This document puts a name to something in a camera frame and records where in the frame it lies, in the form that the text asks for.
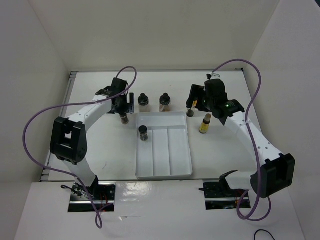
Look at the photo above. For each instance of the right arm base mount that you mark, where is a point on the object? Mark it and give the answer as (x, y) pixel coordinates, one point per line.
(216, 199)

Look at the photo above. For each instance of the black cap spice jar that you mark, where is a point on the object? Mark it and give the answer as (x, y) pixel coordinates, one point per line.
(143, 132)

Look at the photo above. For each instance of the round stopper bottle white powder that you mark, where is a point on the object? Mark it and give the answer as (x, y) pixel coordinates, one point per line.
(143, 103)

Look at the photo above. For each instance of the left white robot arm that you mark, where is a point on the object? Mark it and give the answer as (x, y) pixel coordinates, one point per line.
(69, 135)

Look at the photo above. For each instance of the yellow label cork top bottle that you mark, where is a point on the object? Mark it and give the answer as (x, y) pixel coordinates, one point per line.
(204, 126)

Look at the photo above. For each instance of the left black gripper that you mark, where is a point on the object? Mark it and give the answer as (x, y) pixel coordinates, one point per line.
(126, 108)

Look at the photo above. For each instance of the dark spice jar black lid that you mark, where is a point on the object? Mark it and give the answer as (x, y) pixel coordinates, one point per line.
(124, 119)

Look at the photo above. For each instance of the round stopper bottle brown spice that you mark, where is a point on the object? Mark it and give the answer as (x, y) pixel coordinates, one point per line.
(165, 103)

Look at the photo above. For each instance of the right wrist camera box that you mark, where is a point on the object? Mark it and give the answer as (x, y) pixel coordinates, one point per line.
(212, 75)

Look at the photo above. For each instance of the white compartment organizer tray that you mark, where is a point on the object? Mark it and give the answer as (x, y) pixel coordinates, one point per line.
(166, 154)

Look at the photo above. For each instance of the tall gold band grinder bottle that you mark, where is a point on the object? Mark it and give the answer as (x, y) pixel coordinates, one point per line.
(191, 111)

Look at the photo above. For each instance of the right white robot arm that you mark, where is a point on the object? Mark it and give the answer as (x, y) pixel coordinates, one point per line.
(275, 170)

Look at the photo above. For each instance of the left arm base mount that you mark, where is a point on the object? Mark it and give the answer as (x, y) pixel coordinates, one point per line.
(104, 198)

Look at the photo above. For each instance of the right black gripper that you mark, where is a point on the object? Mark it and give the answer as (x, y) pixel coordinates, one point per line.
(196, 91)

